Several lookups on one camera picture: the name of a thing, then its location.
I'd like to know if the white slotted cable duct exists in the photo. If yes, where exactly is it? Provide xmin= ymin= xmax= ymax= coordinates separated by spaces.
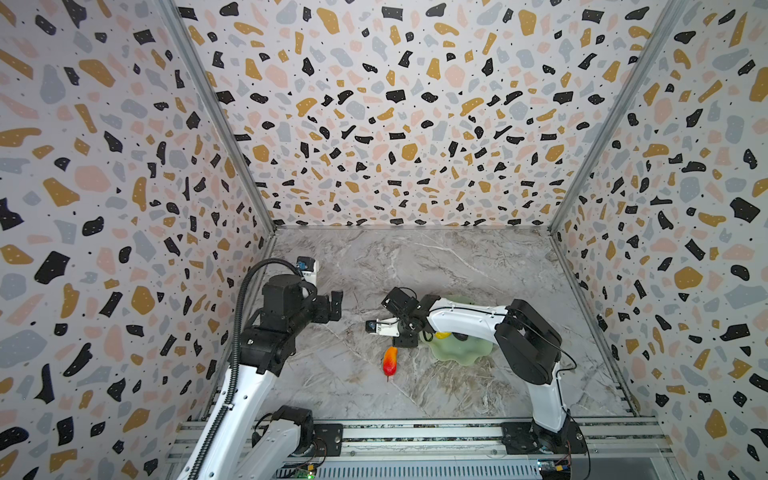
xmin=315 ymin=460 xmax=542 ymax=479

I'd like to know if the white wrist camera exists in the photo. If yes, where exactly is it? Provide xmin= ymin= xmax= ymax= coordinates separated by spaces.
xmin=365 ymin=318 xmax=400 ymax=338
xmin=296 ymin=256 xmax=319 ymax=285

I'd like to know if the black corrugated cable conduit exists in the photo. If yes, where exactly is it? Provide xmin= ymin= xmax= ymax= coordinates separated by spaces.
xmin=185 ymin=257 xmax=301 ymax=480

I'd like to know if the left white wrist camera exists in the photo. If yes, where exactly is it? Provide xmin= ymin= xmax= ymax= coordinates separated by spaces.
xmin=296 ymin=256 xmax=319 ymax=285

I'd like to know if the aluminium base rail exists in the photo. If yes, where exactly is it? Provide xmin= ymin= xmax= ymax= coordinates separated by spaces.
xmin=164 ymin=418 xmax=679 ymax=466

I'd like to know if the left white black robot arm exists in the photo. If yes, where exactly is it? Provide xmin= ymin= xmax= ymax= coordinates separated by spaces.
xmin=179 ymin=274 xmax=344 ymax=479

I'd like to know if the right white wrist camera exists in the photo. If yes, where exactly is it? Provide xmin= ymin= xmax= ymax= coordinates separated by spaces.
xmin=365 ymin=318 xmax=400 ymax=338

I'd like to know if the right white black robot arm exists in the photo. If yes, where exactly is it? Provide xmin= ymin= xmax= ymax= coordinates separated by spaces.
xmin=365 ymin=287 xmax=568 ymax=436

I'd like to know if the red yellow fake pepper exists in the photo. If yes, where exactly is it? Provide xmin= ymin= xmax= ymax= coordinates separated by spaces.
xmin=382 ymin=347 xmax=398 ymax=378

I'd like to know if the green wavy fruit bowl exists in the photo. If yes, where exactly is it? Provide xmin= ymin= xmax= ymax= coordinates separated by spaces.
xmin=422 ymin=297 xmax=506 ymax=366

